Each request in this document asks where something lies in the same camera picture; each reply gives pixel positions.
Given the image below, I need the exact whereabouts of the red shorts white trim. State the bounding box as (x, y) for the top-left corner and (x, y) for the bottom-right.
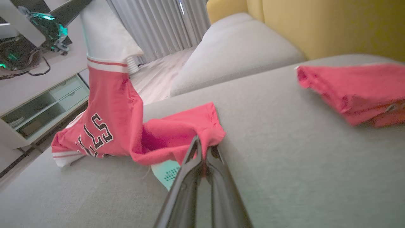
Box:
(296, 62), (405, 128)

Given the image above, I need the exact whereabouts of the white flat stack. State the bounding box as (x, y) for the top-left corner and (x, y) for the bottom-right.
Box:
(9, 116), (25, 128)

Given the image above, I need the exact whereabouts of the long yellow sofa back cushion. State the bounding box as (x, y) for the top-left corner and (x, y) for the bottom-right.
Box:
(262, 0), (405, 62)

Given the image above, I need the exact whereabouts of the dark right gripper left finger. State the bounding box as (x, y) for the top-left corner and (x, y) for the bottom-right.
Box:
(153, 136), (203, 228)

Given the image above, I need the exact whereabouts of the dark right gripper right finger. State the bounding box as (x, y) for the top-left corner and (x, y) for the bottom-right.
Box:
(206, 144), (253, 228)

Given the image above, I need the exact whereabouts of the red basketball jersey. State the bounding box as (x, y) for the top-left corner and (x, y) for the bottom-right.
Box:
(51, 0), (227, 191)

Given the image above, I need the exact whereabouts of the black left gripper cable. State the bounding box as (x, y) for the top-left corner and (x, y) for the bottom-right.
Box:
(0, 55), (52, 79)

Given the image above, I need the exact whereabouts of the grey sofa seat cushion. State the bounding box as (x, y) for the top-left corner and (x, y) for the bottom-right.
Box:
(170, 20), (307, 97)
(202, 12), (257, 32)

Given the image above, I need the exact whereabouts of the white cabinet with drawers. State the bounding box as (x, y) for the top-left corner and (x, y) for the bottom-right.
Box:
(0, 65), (92, 150)

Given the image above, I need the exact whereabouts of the short yellow sofa back cushion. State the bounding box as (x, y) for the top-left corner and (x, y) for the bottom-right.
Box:
(246, 0), (265, 22)
(206, 0), (249, 24)

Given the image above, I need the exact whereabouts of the large grey sofa ottoman cushion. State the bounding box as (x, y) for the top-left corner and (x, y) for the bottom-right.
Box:
(0, 54), (405, 228)

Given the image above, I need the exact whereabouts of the grey pleated curtain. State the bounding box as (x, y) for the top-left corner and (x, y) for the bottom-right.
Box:
(106, 0), (212, 65)

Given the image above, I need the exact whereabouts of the dark flat box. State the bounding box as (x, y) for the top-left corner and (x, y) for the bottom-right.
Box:
(19, 120), (43, 137)

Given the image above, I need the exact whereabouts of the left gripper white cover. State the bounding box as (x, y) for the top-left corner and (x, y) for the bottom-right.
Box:
(0, 0), (94, 72)

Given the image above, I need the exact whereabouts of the white ribbed cylinder appliance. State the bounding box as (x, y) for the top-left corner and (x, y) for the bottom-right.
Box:
(127, 55), (142, 75)

